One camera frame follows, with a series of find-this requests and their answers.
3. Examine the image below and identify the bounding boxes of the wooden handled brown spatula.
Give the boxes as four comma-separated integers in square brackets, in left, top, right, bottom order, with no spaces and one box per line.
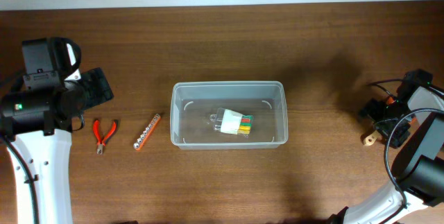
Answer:
[362,130,382,146]

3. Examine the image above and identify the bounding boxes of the red handled pliers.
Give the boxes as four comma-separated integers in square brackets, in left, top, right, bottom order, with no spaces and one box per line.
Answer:
[92,119,119,155]

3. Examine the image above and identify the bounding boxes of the orange socket bit holder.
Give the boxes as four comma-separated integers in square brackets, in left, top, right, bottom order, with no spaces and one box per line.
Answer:
[133,114,162,151]

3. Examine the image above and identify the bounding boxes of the clear box of wall plugs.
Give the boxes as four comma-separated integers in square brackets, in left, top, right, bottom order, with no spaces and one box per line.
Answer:
[210,107,254,137]

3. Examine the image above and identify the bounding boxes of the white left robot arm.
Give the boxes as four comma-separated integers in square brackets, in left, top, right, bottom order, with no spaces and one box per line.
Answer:
[1,37,114,223]

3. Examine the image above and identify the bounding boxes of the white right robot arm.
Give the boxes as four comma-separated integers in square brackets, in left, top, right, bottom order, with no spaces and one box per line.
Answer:
[327,69,443,224]

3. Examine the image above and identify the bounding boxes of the clear plastic container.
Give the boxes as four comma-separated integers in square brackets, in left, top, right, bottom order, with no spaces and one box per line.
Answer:
[170,81,289,150]

